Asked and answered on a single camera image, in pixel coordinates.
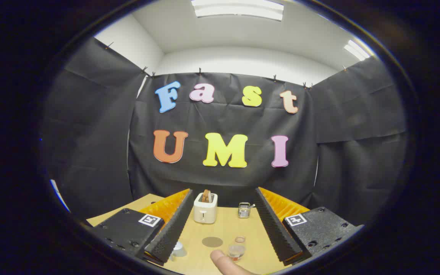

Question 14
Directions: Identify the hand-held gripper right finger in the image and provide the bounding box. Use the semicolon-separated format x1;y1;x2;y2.
254;187;365;267

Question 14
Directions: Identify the cream toaster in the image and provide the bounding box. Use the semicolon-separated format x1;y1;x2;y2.
193;192;218;224

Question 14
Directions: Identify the round brown coaster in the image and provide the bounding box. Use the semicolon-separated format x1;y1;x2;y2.
202;236;223;248

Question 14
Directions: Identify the white cup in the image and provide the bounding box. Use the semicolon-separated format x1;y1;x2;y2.
170;241;187;261

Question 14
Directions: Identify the wooden table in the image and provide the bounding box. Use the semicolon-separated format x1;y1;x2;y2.
86;193;310;275

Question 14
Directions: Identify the small metal wire rack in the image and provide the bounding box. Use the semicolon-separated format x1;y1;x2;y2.
238;202;256;219

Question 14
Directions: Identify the clear plastic juice bottle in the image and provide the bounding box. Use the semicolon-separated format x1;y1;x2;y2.
228;236;247;262

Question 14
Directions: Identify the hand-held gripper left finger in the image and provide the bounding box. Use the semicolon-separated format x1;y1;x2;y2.
88;188;194;267

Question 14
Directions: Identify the long ceiling light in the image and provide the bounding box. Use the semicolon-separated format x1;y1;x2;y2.
191;0;284;21

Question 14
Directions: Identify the small ceiling light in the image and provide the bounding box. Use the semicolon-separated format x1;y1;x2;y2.
343;39;370;61

